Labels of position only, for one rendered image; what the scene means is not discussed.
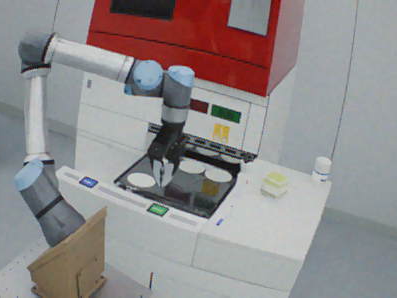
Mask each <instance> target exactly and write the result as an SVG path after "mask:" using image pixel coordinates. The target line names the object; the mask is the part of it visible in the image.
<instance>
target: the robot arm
mask: <svg viewBox="0 0 397 298"><path fill-rule="evenodd" d="M18 54H19V57H20V59H21V61H22V62H21V77H22V78H23V80H25V81H24V85H25V88H24V94H25V96H24V103H25V105H24V111H25V117H24V120H25V138H26V158H25V160H24V161H23V166H24V167H23V168H22V169H21V171H20V172H18V173H17V174H16V175H15V177H13V179H14V180H13V181H14V184H15V186H16V189H17V190H19V193H20V194H21V197H22V198H24V201H25V202H26V203H27V206H28V207H29V208H30V210H31V212H32V213H33V215H34V216H35V217H36V219H37V221H38V223H39V224H40V226H41V229H42V231H43V234H44V237H45V238H46V242H47V243H48V245H49V247H50V248H52V247H54V246H56V245H58V243H60V242H61V241H63V240H65V239H66V238H67V237H68V236H70V235H71V233H72V234H73V233H74V231H77V229H78V228H79V227H81V226H82V224H85V222H86V219H85V218H84V217H83V216H82V214H81V213H79V212H78V211H76V209H75V208H74V207H72V206H71V205H70V204H69V203H68V202H66V201H65V198H64V197H63V196H62V195H61V194H60V191H59V186H58V180H57V175H56V169H55V160H54V158H53V157H52V155H50V154H49V138H48V120H47V111H48V110H47V76H48V75H49V73H50V72H51V70H52V68H51V63H52V62H54V63H55V62H56V63H58V64H62V65H66V66H67V67H72V68H73V69H75V68H76V69H78V70H82V71H84V72H89V73H91V74H93V75H94V74H96V75H98V76H100V77H105V78H106V79H109V80H110V79H112V80H114V81H116V82H119V83H121V82H122V83H124V94H125V95H127V96H128V95H132V96H141V97H150V98H154V97H158V98H163V104H161V107H162V114H161V115H160V116H161V118H160V123H161V124H162V126H161V128H160V129H159V131H158V133H157V134H156V136H155V137H154V140H153V142H152V143H151V145H150V146H149V148H148V150H147V155H148V157H149V158H150V164H151V168H152V171H153V174H154V177H155V179H156V181H157V183H158V185H159V186H162V188H164V187H165V186H167V185H168V182H169V181H170V180H171V178H172V177H173V175H174V174H175V172H176V171H177V169H178V168H179V166H180V163H181V161H180V156H181V155H182V154H183V153H184V152H185V148H186V142H187V136H186V135H183V134H182V132H183V127H184V126H185V122H186V120H187V115H188V114H189V108H190V101H191V95H192V89H193V86H194V84H193V83H194V74H195V73H194V71H193V70H192V69H190V68H188V67H185V66H171V67H170V68H169V71H168V73H166V72H165V73H164V72H163V69H162V67H161V66H160V65H159V64H158V63H157V62H156V61H153V60H151V61H143V60H140V59H135V58H132V57H131V56H129V57H128V56H125V55H124V54H118V53H117V52H112V51H110V50H108V51H107V50H106V49H101V48H99V47H94V46H93V45H92V46H90V45H88V44H87V45H86V44H84V43H80V42H76V41H72V40H71V39H70V40H68V39H65V38H61V37H60V36H59V34H58V33H56V32H53V31H50V30H49V31H48V30H45V29H42V28H33V29H31V30H28V31H27V32H26V33H25V34H24V35H23V37H22V38H21V40H20V42H19V45H18ZM183 137H184V138H183ZM184 143H185V146H184ZM182 146H183V147H182ZM181 149H182V153H181V155H180V150H181ZM183 149H184V150H183ZM163 158H164V160H168V162H169V163H166V164H165V165H164V162H163V161H162V159H163ZM163 166H164V174H163V176H162V178H163V179H161V175H162V170H163Z"/></svg>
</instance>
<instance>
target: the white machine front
mask: <svg viewBox="0 0 397 298"><path fill-rule="evenodd" d="M193 84H194V86H193V89H192V95H191V99H193V100H196V101H200V102H203V103H207V104H208V105H207V110H206V113H204V112H200V111H197V110H193V109H190V108H189V114H188V115H187V120H186V122H185V126H184V127H183V132H182V133H183V134H187V135H191V136H194V137H197V138H201V140H204V141H207V142H212V143H215V144H218V145H222V146H225V147H228V148H232V149H236V150H239V151H242V152H245V151H247V152H248V154H252V155H254V157H253V160H254V159H255V158H257V157H258V152H259V148H260V144H261V139H262V135H263V130H264V125H265V121H266V112H267V108H268V104H269V99H270V95H267V96H266V97H262V96H258V95H255V94H251V93H248V92H244V91H240V90H239V89H237V88H233V87H229V86H226V85H222V84H218V83H214V82H210V81H206V80H203V79H199V78H196V77H194V83H193ZM161 104H163V98H158V97H154V98H150V97H141V96H132V95H128V96H127V95H125V94H124V83H122V82H121V83H119V82H116V81H114V80H112V79H110V80H109V79H106V78H105V77H100V76H98V75H96V74H94V75H93V74H91V73H89V72H84V80H83V82H82V94H81V98H80V106H79V117H78V129H77V134H78V135H79V134H81V135H83V136H86V137H88V138H92V139H94V140H97V141H99V142H102V143H105V144H107V145H110V146H114V147H117V148H120V149H122V150H125V151H128V152H131V153H134V154H138V155H141V156H142V155H144V154H145V152H144V150H145V143H146V135H147V131H148V130H149V129H148V128H149V124H153V125H156V126H159V127H161V126H162V124H161V123H160V118H161V116H160V115H161V114H162V107H161ZM213 105H215V106H218V107H222V108H225V109H229V110H232V111H234V112H237V113H240V114H241V116H240V120H239V123H237V122H233V121H229V120H225V119H222V118H218V116H215V115H212V110H213ZM216 123H218V124H221V125H222V128H223V125H225V126H228V127H231V128H229V132H230V133H228V140H227V144H225V143H221V142H220V141H221V134H222V129H221V134H220V138H219V142H218V141H215V140H212V138H213V134H214V129H215V124H216Z"/></svg>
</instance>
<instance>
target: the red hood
mask: <svg viewBox="0 0 397 298"><path fill-rule="evenodd" d="M304 4H305V0H95V2H94V8H93V10H92V17H91V18H90V25H89V28H88V35H87V39H86V45H87V44H88V45H90V46H92V45H93V46H94V47H99V48H101V49H106V50H107V51H108V50H110V51H112V52H117V53H118V54H124V55H125V56H128V57H129V56H131V57H132V58H135V59H140V60H143V61H151V60H153V61H156V62H157V63H158V64H159V65H160V66H161V67H162V69H163V70H166V71H169V68H170V67H171V66H185V67H188V68H190V69H192V70H193V71H194V73H195V74H194V77H196V78H199V79H203V80H206V81H210V82H214V83H218V84H222V85H226V86H229V87H233V88H237V89H239V90H240V91H244V92H248V93H251V94H255V95H258V96H262V97H266V96H267V95H269V93H270V92H271V91H272V90H273V89H274V88H275V87H276V84H278V83H279V82H280V81H281V80H282V78H284V77H285V76H286V75H287V73H288V72H289V71H290V70H291V68H292V67H294V66H295V64H296V63H297V57H298V50H299V43H300V37H301V35H300V34H301V31H302V30H301V28H302V22H303V16H304V15H303V13H304V7H305V6H304Z"/></svg>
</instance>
